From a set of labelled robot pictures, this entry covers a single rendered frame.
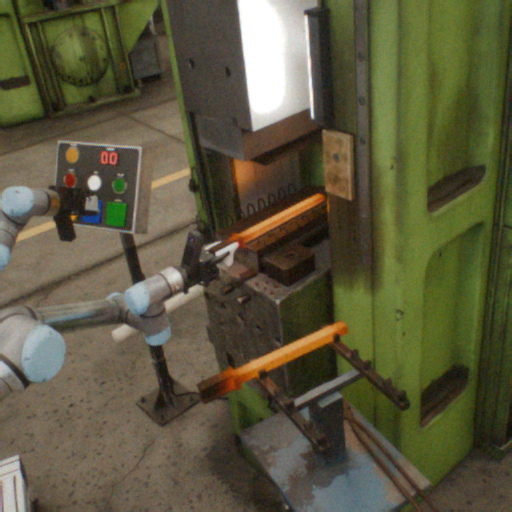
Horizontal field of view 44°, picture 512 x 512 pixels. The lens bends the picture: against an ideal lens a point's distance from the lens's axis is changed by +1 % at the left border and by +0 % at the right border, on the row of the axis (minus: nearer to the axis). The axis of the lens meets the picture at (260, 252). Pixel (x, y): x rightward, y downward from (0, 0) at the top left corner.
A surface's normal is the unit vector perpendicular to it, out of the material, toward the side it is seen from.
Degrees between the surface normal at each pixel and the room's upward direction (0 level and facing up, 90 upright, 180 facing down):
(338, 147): 90
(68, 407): 0
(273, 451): 0
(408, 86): 89
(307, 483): 0
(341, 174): 90
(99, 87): 90
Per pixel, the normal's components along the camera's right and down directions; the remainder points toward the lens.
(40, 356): 0.86, 0.17
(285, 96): 0.66, 0.34
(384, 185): -0.75, 0.42
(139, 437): -0.11, -0.85
